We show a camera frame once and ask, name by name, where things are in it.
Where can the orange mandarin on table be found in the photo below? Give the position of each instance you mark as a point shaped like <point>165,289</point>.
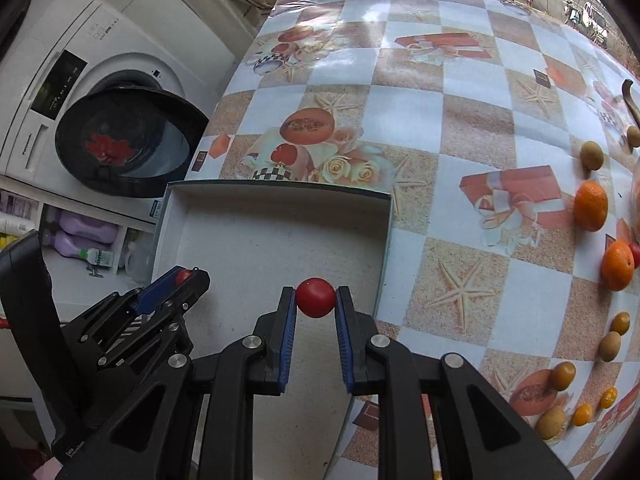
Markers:
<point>617,266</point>

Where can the white shallow box tray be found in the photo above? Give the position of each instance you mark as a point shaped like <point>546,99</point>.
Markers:
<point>278,406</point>

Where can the brown kiwi near board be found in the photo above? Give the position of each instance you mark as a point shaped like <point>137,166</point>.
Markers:
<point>633,136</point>

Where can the patterned plastic tablecloth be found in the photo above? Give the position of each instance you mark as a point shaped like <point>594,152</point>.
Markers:
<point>471,115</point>

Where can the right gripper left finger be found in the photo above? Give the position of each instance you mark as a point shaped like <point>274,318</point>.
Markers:
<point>256,365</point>

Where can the purple detergent bottle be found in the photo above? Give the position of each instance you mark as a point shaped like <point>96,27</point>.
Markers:
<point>79,225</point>

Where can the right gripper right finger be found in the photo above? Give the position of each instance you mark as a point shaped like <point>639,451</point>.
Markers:
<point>442,407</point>

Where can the red cherry tomato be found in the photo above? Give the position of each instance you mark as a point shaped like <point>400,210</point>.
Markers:
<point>315,297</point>

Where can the long wooden board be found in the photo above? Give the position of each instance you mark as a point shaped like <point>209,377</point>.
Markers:
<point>629,100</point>

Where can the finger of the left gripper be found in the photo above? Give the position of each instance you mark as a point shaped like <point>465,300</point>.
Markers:
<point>97,331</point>
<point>166,320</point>

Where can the clear plastic jug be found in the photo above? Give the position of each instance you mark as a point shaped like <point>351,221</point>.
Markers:
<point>138,260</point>

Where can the green kiwi fruit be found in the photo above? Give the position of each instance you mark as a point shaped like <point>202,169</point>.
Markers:
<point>591,156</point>

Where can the white washing machine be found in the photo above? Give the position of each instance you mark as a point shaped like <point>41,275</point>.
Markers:
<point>103,106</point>

